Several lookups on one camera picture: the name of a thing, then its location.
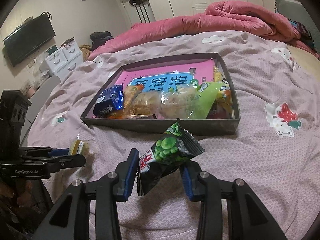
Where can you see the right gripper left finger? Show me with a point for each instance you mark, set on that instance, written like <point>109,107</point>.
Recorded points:
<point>69,217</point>

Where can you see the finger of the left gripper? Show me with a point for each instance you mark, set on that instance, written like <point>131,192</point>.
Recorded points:
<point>56,163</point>
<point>43,151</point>

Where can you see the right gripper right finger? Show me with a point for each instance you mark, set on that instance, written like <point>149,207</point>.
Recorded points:
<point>248,217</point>

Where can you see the blue foil snack packet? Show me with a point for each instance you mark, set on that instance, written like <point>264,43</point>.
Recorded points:
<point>109,100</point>

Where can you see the orange-ended clear cake packet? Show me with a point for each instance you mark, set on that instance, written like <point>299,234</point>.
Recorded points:
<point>137,104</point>

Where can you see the black green pea packet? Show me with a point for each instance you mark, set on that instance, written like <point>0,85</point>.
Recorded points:
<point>175,147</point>

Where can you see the yellow cartoon snack packet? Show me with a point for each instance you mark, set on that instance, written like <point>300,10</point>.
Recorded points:
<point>224,96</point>

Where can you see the green milk candy packet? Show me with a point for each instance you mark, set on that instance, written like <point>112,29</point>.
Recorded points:
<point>203,99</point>

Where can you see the clear pastry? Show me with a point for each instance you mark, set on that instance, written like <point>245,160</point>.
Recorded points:
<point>180,103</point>

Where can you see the small yellow cracker packet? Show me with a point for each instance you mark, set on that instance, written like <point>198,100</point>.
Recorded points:
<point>84,147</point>

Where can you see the dark brown cake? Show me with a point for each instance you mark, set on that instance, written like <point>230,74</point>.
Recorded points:
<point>218,112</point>

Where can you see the white drawer chest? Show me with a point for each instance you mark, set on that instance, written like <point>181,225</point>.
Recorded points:
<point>63,61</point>

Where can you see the dark shallow box tray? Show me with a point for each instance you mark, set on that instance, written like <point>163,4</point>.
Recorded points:
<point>206,127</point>

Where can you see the brown knitted plush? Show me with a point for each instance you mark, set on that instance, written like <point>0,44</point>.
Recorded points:
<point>86,51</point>

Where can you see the dark folded clothes pile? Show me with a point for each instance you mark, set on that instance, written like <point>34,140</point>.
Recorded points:
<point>100,38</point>

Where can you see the pink blue children's book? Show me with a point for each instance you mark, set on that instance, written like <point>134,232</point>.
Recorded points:
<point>169,77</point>

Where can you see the dark clothes near headboard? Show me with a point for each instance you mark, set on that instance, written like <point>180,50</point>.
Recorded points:
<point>305,35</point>

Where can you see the pink fleece blanket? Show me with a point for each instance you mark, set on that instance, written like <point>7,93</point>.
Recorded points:
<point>218,16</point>

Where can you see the grey quilted headboard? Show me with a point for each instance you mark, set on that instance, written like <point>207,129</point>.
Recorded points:
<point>298,13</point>

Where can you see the black wall television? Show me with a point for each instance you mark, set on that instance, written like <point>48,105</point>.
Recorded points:
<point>26,39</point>

